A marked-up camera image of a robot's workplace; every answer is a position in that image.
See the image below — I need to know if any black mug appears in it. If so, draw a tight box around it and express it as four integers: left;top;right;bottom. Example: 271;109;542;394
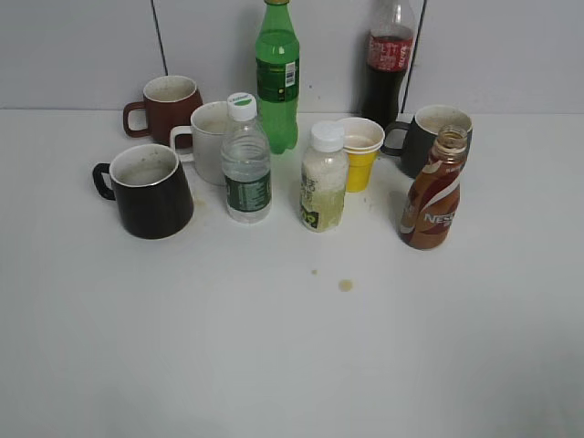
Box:
92;144;193;239

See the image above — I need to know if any brown coffee bottle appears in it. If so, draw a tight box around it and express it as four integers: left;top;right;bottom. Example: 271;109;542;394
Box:
399;125;467;250

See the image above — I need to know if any yellow paper cup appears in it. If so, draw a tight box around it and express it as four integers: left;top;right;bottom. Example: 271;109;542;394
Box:
338;117;385;193

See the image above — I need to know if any yellowish juice bottle white cap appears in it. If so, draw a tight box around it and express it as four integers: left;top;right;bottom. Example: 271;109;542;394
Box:
299;120;349;233

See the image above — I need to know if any clear water bottle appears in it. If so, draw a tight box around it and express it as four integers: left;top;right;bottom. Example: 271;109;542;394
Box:
221;92;272;224

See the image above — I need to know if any white mug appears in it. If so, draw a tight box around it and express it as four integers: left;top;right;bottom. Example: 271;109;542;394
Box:
169;100;228;186

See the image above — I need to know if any dark grey mug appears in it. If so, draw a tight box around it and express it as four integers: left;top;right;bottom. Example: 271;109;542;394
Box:
381;104;474;178

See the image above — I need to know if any red-brown mug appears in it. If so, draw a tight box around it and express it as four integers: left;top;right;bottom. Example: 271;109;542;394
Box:
122;75;203;146

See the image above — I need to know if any green soda bottle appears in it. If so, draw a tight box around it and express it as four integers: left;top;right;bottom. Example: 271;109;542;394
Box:
255;1;300;154

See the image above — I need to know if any cola bottle red label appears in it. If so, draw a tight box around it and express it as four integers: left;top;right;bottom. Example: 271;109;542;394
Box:
361;1;415;127

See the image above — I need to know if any right black wall cable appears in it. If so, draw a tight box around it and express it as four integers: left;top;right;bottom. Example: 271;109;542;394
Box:
398;0;428;114

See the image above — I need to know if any black wall cable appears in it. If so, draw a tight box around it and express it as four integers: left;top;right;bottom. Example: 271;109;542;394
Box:
398;0;428;114
151;0;169;77

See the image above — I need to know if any left black wall cable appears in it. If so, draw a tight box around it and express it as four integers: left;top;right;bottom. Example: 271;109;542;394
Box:
151;0;169;77

